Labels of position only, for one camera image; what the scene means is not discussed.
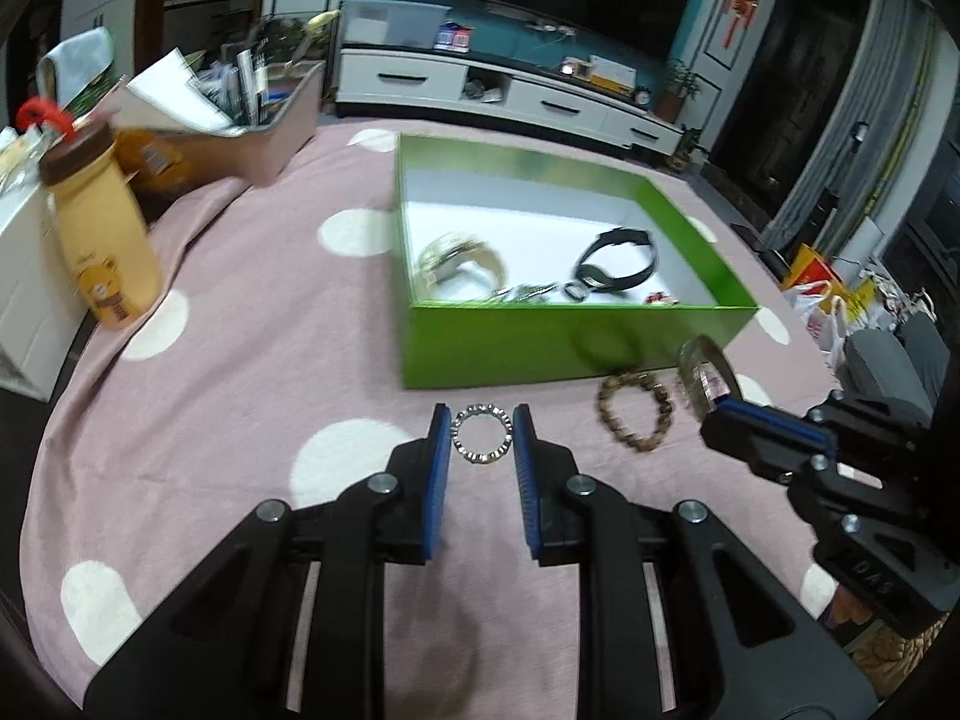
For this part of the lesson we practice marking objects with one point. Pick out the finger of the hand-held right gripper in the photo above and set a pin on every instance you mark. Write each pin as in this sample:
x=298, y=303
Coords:
x=765, y=431
x=870, y=412

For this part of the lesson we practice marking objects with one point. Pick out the red plastic loop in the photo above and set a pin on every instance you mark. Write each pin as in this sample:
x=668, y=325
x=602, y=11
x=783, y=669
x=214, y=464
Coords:
x=41, y=114

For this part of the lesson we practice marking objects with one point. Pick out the small potted plant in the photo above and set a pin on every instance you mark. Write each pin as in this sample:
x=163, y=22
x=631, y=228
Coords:
x=686, y=150

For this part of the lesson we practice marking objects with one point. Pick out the black alarm clock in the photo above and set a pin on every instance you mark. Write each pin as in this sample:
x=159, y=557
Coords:
x=642, y=96

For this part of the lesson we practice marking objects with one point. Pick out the white papers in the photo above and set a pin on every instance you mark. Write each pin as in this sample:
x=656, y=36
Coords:
x=165, y=97

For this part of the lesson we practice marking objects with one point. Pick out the person's right hand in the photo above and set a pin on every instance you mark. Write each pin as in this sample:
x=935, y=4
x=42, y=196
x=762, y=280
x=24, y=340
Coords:
x=844, y=613

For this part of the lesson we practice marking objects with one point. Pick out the red wall decoration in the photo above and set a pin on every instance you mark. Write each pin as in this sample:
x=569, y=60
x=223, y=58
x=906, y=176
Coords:
x=742, y=7

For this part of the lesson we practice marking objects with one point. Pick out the yellow and red bag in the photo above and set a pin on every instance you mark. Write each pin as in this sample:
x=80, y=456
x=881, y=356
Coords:
x=806, y=266

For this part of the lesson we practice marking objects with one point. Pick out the green and white towel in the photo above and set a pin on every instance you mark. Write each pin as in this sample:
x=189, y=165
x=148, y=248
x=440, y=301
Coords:
x=75, y=60

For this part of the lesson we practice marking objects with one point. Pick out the silver bangle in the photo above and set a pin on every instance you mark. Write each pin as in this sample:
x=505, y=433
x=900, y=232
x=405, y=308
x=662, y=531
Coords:
x=686, y=371

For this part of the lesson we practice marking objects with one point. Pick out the tall potted plant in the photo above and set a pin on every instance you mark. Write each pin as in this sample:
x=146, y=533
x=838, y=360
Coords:
x=679, y=90

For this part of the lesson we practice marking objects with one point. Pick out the white plastic bag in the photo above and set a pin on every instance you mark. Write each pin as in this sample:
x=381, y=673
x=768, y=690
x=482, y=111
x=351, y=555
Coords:
x=825, y=322

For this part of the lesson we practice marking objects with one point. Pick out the yellow and white box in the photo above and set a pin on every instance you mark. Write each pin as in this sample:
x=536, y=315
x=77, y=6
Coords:
x=613, y=75

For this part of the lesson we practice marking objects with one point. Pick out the pink polka dot tablecloth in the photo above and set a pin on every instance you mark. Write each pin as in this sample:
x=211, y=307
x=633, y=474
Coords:
x=262, y=360

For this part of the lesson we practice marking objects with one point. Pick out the yellow bottle with brown lid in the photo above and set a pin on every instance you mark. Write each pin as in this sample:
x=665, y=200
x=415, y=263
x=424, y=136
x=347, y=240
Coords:
x=97, y=240

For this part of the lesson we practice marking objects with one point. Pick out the black wrist watch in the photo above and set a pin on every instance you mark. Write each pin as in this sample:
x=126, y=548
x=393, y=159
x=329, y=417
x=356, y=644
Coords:
x=622, y=238

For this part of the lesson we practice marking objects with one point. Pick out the red and blue small boxes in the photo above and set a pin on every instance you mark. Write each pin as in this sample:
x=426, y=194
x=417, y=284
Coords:
x=454, y=36

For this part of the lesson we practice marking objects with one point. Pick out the grey chair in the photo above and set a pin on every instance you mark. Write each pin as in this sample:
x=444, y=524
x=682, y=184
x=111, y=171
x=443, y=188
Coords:
x=877, y=360

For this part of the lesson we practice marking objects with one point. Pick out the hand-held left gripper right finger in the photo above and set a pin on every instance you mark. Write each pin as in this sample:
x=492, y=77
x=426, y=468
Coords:
x=526, y=487

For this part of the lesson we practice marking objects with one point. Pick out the white television cabinet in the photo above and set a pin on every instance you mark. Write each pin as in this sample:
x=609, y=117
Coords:
x=412, y=79

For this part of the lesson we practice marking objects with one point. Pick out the pink desk bin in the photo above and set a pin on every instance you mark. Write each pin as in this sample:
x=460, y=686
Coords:
x=285, y=142

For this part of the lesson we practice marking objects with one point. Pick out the dark wooden door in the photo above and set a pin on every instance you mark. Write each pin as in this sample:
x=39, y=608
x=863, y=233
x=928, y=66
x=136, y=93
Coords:
x=795, y=75

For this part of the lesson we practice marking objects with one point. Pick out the bushy potted plant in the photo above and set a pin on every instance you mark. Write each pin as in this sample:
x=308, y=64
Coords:
x=289, y=37

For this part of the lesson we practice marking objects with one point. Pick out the small white device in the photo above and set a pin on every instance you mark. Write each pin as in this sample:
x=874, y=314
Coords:
x=575, y=68

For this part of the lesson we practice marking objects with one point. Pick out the green cardboard box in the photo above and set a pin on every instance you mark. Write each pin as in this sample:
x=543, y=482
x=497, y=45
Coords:
x=525, y=345

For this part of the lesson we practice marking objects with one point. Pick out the orange snack packet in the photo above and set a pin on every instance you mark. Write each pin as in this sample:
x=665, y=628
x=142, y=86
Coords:
x=150, y=157

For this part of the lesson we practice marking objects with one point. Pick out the green stone brooch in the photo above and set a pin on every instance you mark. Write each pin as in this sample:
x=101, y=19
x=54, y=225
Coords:
x=525, y=291

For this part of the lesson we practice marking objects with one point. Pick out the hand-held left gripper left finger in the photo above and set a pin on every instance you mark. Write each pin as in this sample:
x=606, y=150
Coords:
x=435, y=487

